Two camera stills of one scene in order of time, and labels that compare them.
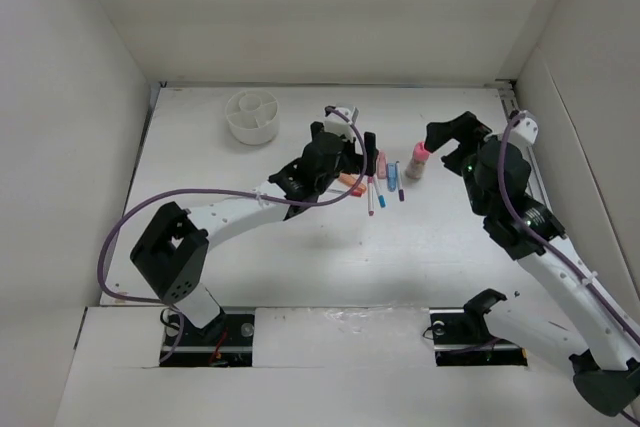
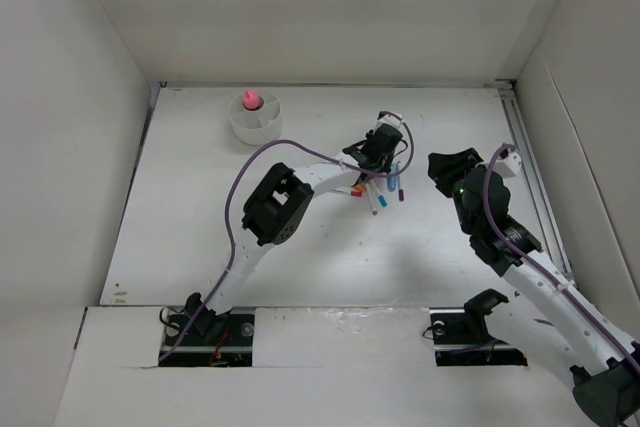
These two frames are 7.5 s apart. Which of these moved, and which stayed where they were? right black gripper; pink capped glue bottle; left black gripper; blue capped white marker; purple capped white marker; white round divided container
Moved: left black gripper; pink capped glue bottle; right black gripper
Stayed: purple capped white marker; blue capped white marker; white round divided container
